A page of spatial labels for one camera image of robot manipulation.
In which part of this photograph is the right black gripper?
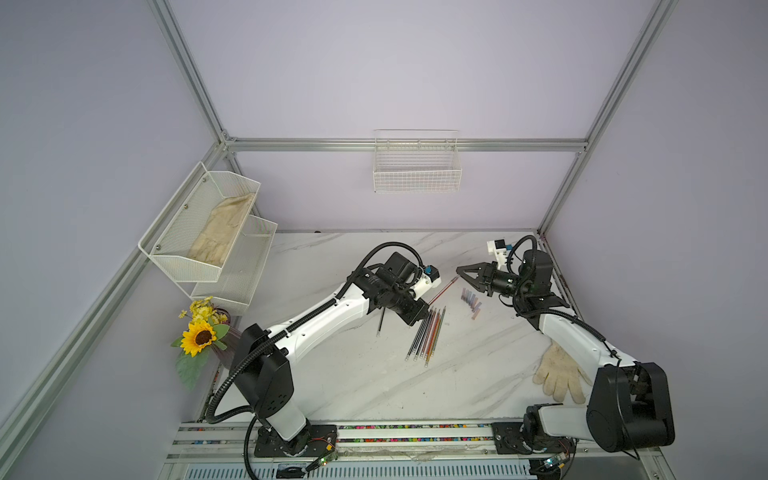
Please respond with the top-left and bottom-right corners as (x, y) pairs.
(459, 263), (530, 300)

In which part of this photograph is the black pencil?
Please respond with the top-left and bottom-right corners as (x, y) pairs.
(405, 314), (430, 360)

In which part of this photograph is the thin dark pencil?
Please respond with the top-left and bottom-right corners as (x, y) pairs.
(376, 308), (386, 337)

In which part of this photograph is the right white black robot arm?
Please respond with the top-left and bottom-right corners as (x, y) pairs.
(456, 249), (675, 452)

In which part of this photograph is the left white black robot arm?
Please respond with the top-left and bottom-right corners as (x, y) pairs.
(232, 251), (441, 442)

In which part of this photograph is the beige fabric glove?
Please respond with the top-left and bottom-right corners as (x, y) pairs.
(533, 341), (592, 405)

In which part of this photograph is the lower white mesh shelf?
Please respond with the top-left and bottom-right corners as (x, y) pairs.
(191, 215), (278, 316)

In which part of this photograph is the white mesh shelf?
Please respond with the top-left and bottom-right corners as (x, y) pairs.
(191, 215), (278, 316)
(138, 164), (260, 283)

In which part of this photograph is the dark ribbed vase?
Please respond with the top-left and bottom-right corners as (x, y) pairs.
(211, 328), (241, 369)

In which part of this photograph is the artificial sunflower bouquet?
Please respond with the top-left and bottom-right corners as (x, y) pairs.
(171, 296), (231, 390)

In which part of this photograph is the upper white mesh shelf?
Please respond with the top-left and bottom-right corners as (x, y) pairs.
(138, 164), (260, 283)

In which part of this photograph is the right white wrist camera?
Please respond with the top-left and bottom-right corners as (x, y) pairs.
(487, 239), (514, 273)

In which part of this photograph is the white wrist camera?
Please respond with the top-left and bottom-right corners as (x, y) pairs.
(413, 265), (441, 299)
(487, 239), (514, 273)

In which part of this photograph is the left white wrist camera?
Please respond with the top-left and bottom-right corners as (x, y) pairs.
(413, 265), (441, 299)

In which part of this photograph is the white wire wall basket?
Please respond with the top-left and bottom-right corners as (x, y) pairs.
(373, 129), (463, 194)

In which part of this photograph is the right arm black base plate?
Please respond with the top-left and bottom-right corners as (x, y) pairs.
(491, 421), (574, 455)

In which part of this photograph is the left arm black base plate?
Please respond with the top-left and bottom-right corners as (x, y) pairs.
(251, 424), (338, 458)

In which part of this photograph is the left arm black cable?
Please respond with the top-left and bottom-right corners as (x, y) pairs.
(205, 241), (426, 480)

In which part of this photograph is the aluminium frame profile back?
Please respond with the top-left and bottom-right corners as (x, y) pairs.
(227, 138), (589, 153)

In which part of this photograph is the aluminium front rail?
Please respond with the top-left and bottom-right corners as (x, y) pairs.
(159, 419), (675, 479)

